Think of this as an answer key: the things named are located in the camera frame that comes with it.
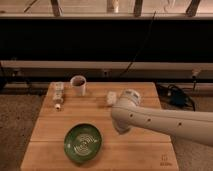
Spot green ceramic bowl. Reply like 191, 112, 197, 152
64, 123, 102, 164

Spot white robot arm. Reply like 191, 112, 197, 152
111, 89, 213, 147

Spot small white box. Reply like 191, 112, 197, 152
107, 91, 117, 106

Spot white mug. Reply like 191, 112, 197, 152
70, 75, 86, 96

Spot clear plastic bottle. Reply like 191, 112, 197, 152
53, 82, 64, 110

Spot black floor cables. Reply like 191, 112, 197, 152
156, 83, 197, 112

